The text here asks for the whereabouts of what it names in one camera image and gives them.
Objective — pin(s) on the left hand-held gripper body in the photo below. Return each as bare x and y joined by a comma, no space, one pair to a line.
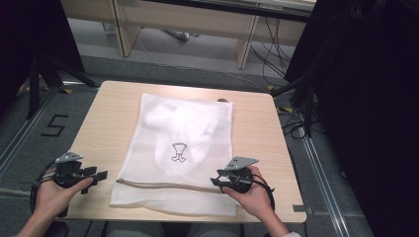
67,173

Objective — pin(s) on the black curtain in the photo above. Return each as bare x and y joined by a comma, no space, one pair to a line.
369,98
36,33

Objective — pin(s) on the metal floor rail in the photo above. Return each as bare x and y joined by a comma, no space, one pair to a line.
19,135
324,184

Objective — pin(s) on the person's left hand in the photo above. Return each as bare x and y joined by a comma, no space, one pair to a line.
52,199

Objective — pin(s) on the black tripod stand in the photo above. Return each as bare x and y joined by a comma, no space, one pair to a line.
306,102
34,85

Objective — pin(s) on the white garment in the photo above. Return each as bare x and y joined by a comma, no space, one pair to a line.
184,125

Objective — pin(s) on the white mesh laundry bag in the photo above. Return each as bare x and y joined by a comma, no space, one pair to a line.
148,158

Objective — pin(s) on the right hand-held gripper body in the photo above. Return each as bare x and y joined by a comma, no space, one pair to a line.
240,179

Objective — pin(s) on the person's grey pants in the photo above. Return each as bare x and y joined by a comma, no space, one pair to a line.
131,229

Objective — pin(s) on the person's right hand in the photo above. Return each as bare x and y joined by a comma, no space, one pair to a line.
257,197

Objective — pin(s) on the light wooden desk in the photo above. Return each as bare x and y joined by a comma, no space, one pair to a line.
184,19

